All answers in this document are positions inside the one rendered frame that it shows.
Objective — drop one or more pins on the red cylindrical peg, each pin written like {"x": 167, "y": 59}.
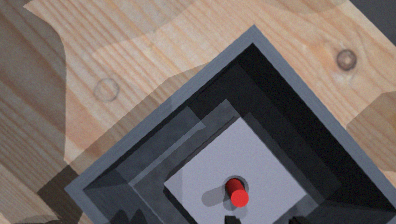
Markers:
{"x": 237, "y": 193}

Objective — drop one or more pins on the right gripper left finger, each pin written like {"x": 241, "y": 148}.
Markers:
{"x": 231, "y": 220}

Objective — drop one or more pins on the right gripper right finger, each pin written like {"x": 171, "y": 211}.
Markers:
{"x": 298, "y": 220}

